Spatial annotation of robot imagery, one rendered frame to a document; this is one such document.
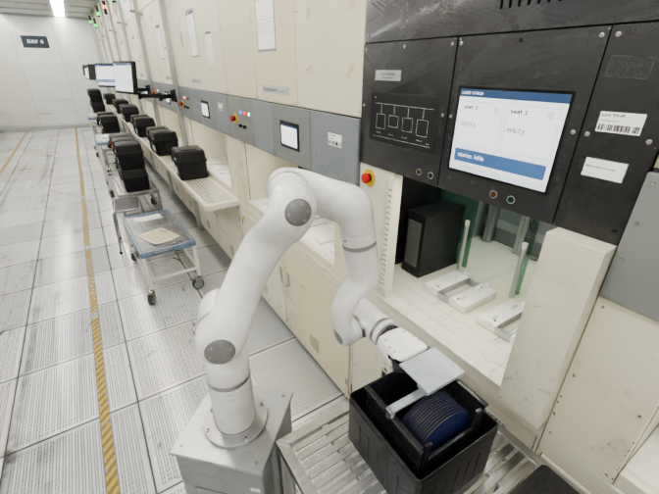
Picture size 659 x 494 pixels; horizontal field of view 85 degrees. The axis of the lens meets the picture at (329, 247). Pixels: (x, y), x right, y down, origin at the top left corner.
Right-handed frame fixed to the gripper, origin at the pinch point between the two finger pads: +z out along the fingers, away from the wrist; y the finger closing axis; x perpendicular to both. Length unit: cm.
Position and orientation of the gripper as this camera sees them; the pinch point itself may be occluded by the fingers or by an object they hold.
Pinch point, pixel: (429, 372)
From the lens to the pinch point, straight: 95.7
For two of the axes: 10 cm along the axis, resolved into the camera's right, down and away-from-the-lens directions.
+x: 0.1, -9.0, -4.4
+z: 5.2, 3.8, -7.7
